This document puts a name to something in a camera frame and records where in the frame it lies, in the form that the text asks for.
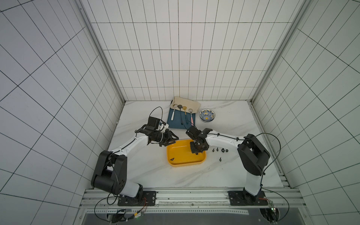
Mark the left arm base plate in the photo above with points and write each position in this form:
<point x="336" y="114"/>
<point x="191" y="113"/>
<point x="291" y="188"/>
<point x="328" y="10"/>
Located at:
<point x="143" y="198"/>

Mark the black handled spoon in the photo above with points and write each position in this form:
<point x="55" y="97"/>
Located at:
<point x="180" y="109"/>

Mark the beige cloth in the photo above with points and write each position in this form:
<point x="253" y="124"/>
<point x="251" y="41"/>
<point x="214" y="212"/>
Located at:
<point x="190" y="104"/>

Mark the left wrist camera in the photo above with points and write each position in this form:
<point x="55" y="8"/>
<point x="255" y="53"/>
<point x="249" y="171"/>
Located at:
<point x="157" y="124"/>

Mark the yellow plastic storage box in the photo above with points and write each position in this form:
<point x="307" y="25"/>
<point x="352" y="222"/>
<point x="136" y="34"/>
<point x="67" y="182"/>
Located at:
<point x="182" y="154"/>

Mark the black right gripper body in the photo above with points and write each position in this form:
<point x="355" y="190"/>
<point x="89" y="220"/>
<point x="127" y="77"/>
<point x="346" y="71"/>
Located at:
<point x="197" y="145"/>

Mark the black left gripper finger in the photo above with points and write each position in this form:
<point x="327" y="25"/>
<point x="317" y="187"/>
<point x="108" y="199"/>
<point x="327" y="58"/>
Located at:
<point x="172" y="136"/>
<point x="165" y="143"/>

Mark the pink handled spoon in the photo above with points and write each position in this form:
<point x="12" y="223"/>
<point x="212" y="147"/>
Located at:
<point x="191" y="117"/>

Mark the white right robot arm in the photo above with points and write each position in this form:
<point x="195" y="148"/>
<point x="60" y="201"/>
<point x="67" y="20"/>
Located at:
<point x="254" y="156"/>

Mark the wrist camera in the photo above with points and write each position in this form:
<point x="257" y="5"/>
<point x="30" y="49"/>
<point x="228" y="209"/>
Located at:
<point x="157" y="124"/>
<point x="194" y="133"/>

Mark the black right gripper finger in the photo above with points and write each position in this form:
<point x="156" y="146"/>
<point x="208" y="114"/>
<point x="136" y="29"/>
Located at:
<point x="193" y="149"/>
<point x="202" y="149"/>

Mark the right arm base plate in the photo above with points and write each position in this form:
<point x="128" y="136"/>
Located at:
<point x="243" y="198"/>

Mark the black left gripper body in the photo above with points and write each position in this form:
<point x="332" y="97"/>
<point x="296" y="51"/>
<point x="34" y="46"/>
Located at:
<point x="161" y="137"/>

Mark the aluminium rail frame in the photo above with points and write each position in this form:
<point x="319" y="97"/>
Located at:
<point x="196" y="206"/>

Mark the dark teal tray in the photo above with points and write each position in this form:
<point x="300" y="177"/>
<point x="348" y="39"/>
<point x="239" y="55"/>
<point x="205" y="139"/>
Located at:
<point x="176" y="123"/>

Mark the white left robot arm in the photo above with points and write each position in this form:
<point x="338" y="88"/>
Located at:
<point x="110" y="173"/>

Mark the white handled spoon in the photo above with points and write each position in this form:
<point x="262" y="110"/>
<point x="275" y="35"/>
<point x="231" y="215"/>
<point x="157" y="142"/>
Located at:
<point x="173" y="113"/>

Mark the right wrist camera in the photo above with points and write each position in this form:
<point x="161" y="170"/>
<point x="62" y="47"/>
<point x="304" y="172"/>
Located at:
<point x="194" y="133"/>

